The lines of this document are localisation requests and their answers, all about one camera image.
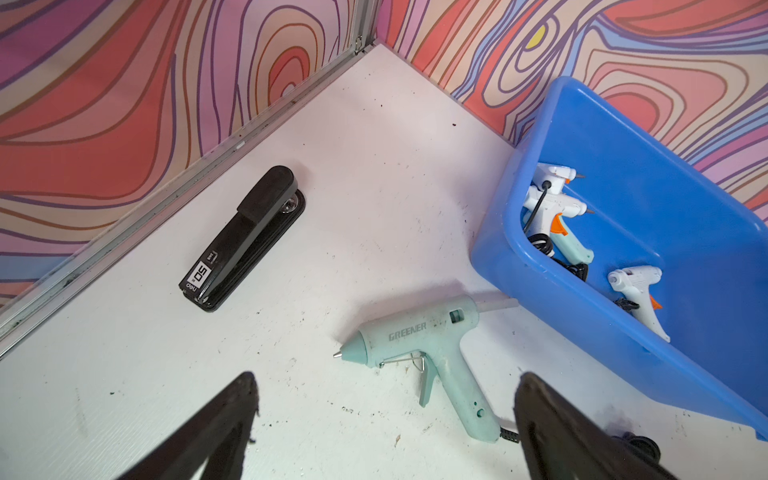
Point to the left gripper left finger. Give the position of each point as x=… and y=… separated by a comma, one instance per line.
x=214, y=439

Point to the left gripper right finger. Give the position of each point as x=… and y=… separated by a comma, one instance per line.
x=559, y=442

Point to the white orange glue gun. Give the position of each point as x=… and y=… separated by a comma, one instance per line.
x=544, y=207
x=634, y=284

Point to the small mint glue gun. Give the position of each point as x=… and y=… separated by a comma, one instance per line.
x=571, y=248

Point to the large mint glue gun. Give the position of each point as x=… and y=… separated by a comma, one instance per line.
x=432, y=333

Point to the blue plastic storage box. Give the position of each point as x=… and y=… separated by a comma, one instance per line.
x=648, y=207

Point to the black stapler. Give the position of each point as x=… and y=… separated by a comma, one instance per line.
x=265, y=214

